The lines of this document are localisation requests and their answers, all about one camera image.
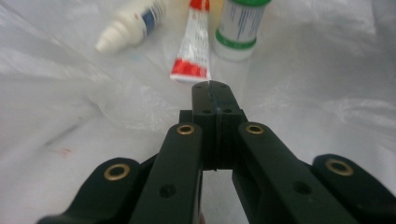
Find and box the white dropper bottle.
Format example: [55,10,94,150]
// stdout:
[94,0,169,54]

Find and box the red and white tube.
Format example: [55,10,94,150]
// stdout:
[169,0,213,83]

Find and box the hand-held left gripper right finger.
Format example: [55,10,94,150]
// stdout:
[211,81,359,224]

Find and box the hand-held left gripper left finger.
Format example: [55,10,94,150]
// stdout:
[129,81,219,224]

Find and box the clear plastic bag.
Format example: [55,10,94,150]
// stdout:
[0,0,396,224]

